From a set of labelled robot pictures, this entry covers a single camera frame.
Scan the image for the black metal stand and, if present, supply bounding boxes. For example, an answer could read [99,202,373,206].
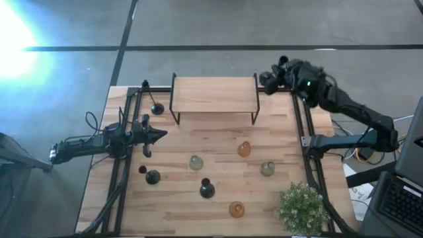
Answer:
[0,132,54,173]

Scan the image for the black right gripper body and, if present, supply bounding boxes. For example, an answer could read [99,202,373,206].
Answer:
[264,61,302,97]

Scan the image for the white-flowered green potted plant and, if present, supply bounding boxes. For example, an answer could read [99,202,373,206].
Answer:
[277,180,330,237]

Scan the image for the white paper sheet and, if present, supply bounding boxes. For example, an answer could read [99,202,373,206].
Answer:
[342,163,374,222]

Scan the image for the white cable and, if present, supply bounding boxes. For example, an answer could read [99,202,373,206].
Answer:
[332,114,414,156]

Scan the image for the black power adapter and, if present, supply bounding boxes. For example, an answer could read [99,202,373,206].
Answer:
[356,147,376,163]

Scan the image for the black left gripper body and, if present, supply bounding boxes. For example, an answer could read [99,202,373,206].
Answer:
[132,114,156,159]

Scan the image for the amber glass candle holder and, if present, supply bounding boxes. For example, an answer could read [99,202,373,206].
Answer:
[228,200,246,219]
[237,141,252,158]

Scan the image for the wooden shelf riser black legs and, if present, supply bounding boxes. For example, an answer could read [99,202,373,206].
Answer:
[169,72,261,126]

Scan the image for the green glass candle holder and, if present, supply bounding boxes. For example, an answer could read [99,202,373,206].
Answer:
[259,161,276,177]
[188,155,204,172]

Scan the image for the black aluminium rig frame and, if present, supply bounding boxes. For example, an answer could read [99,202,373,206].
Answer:
[81,84,356,236]

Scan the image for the yellow cable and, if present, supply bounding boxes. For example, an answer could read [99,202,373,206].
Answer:
[353,134,407,163]

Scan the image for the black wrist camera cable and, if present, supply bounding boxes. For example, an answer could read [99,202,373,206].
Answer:
[62,111,106,143]

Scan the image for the grey laptop black keyboard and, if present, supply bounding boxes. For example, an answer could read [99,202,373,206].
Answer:
[378,95,423,236]

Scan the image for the dark grey side desk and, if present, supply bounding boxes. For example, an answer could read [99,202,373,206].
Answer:
[345,161,423,238]

